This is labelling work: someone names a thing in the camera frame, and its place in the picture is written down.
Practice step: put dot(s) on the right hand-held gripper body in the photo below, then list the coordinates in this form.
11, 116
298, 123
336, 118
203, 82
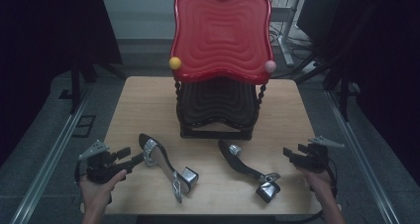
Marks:
315, 159

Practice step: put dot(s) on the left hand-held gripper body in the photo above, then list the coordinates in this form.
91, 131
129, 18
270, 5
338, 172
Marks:
99, 169

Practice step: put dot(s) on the red and black shoe rack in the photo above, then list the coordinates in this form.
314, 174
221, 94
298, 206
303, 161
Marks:
221, 35

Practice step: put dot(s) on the person's left hand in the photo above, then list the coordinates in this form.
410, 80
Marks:
95, 194

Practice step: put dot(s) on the person's right hand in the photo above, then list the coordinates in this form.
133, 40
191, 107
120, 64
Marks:
320, 184

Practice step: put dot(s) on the black metal stand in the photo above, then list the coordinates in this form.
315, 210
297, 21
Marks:
75, 88
344, 98

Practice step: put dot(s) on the white power strip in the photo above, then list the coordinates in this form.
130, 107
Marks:
309, 67

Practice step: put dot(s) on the white desk leg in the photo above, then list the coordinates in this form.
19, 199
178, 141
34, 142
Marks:
286, 42

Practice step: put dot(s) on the dark curtain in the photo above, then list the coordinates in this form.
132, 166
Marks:
49, 35
383, 68

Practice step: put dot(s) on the black floor hatch frame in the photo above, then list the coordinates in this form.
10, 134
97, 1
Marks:
84, 126

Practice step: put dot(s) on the aluminium floor rail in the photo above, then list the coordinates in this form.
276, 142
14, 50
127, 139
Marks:
363, 161
46, 164

